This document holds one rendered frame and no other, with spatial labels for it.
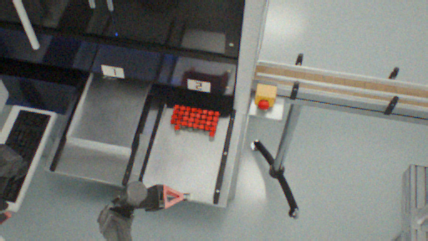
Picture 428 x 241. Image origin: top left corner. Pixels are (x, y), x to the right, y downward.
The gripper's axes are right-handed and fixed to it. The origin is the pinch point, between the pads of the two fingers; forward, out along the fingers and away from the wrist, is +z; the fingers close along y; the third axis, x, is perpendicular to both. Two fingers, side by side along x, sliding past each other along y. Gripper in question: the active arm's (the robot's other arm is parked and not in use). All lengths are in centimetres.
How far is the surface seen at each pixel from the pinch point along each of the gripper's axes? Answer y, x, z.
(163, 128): -41, 32, 17
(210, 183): -27.9, 7.8, 27.4
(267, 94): -11, 37, 46
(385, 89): 1, 38, 94
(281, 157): -68, 26, 94
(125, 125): -48, 35, 4
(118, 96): -53, 49, 4
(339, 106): -11, 34, 80
